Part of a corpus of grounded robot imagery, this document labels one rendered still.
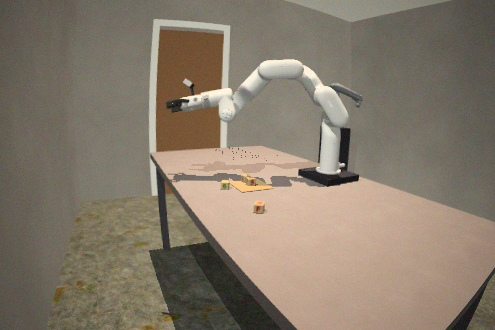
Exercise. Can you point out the tan flat mat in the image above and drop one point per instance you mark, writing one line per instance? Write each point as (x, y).
(243, 187)

